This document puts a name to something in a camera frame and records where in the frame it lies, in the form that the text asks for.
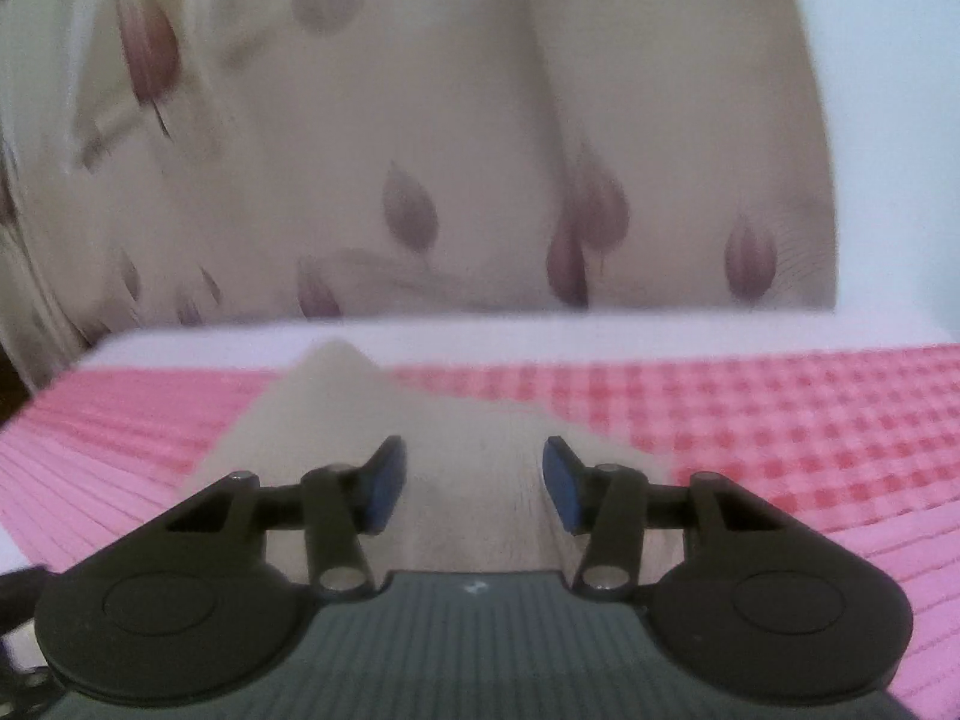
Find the small beige cloth garment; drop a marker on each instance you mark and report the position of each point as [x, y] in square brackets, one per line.
[473, 500]

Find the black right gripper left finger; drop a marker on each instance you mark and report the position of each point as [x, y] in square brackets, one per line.
[217, 589]

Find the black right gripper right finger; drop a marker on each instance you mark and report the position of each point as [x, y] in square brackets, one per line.
[736, 592]

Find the beige leaf-print curtain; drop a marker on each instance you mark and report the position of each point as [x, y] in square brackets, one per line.
[178, 163]

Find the pink checked bed sheet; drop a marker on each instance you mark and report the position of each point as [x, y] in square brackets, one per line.
[862, 446]

